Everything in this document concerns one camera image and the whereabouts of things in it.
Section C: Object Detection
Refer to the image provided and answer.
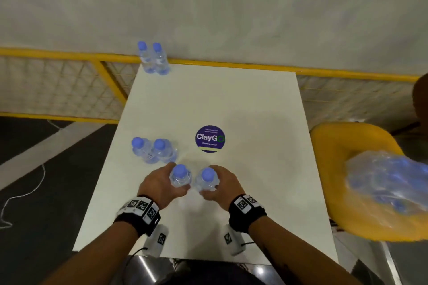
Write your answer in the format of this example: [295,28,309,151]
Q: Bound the person's left hand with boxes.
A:
[137,162,191,211]

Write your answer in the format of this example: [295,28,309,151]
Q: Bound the person's right hand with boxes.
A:
[200,165,247,212]

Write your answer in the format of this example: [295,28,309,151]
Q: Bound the plastic wrap bottle pack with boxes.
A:
[344,150,428,215]

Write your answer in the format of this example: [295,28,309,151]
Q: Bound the person's left forearm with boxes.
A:
[40,221,140,285]

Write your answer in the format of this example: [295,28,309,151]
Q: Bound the person's right forearm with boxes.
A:
[248,216,363,285]

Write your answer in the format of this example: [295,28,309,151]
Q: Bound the round purple sticker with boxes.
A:
[195,125,226,154]

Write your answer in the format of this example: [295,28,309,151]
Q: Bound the white table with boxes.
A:
[73,63,339,266]

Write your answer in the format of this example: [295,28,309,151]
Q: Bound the yellow chair with wooden back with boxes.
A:
[310,73,428,243]

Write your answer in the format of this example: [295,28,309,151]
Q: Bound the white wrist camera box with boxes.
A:
[142,224,169,258]
[223,224,247,257]

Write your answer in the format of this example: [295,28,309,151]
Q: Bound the white cord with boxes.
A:
[0,163,46,230]

